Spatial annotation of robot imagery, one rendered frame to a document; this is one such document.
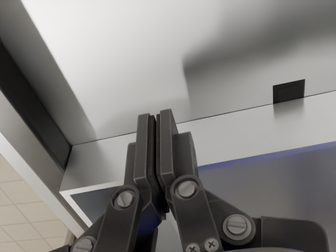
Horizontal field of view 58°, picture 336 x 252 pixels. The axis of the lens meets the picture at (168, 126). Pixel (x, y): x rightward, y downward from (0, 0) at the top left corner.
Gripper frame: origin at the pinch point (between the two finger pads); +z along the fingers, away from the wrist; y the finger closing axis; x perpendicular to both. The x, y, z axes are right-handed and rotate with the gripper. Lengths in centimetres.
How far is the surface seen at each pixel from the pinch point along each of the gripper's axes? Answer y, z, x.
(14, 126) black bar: -7.1, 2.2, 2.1
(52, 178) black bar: -7.3, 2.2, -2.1
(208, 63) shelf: 2.9, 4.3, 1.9
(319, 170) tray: 9.1, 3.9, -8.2
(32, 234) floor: -125, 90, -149
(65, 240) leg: -33, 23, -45
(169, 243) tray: -3.3, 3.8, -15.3
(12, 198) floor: -115, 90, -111
